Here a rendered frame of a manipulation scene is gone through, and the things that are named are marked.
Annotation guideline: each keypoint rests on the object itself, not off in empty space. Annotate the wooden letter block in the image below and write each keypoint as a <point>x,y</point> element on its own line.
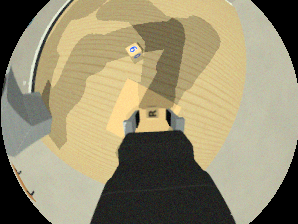
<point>152,112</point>
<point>134,51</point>

